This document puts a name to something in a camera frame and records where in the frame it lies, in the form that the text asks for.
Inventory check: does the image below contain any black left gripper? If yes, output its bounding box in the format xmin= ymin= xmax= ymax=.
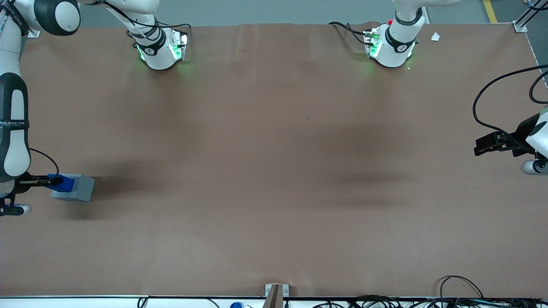
xmin=474 ymin=113 xmax=541 ymax=157

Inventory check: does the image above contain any short black curved cable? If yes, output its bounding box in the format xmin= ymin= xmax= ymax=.
xmin=529 ymin=71 xmax=548 ymax=105

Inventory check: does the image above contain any gray square base block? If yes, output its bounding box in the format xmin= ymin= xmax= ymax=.
xmin=51 ymin=173 xmax=95 ymax=202

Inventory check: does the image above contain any left wrist camera unit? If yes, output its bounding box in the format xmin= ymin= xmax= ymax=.
xmin=520 ymin=158 xmax=548 ymax=176

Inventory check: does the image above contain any right wrist camera unit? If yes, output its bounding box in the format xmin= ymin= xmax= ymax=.
xmin=0 ymin=195 xmax=33 ymax=216

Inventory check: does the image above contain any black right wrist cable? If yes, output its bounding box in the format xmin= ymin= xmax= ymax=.
xmin=29 ymin=147 xmax=60 ymax=176

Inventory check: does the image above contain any brown paper table cover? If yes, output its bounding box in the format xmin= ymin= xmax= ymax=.
xmin=0 ymin=21 xmax=548 ymax=298

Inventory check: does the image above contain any black looped cable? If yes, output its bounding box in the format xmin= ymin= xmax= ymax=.
xmin=438 ymin=275 xmax=485 ymax=300

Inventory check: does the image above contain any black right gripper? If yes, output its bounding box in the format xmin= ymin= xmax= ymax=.
xmin=13 ymin=171 xmax=64 ymax=193

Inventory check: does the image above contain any long black curved cable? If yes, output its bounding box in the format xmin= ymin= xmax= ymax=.
xmin=472 ymin=64 xmax=548 ymax=144

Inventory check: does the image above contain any black right base cable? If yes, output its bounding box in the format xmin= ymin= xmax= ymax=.
xmin=103 ymin=0 xmax=192 ymax=47

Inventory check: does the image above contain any black left base cable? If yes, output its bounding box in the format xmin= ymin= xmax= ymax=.
xmin=328 ymin=21 xmax=369 ymax=46

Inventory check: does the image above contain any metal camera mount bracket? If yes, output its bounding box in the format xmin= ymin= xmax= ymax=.
xmin=265 ymin=284 xmax=289 ymax=308

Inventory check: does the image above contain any black cable tangle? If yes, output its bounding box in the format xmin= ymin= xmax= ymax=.
xmin=313 ymin=294 xmax=548 ymax=308

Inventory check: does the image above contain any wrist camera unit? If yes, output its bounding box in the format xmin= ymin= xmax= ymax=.
xmin=520 ymin=158 xmax=548 ymax=176
xmin=0 ymin=195 xmax=33 ymax=216

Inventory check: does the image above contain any white table edge rail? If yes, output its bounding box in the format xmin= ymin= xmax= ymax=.
xmin=0 ymin=295 xmax=548 ymax=308

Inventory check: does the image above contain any black base cable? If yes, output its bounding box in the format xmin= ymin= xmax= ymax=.
xmin=103 ymin=0 xmax=192 ymax=47
xmin=328 ymin=21 xmax=369 ymax=46

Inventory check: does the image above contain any blue plastic block part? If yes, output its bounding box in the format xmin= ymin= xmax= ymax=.
xmin=46 ymin=173 xmax=76 ymax=193

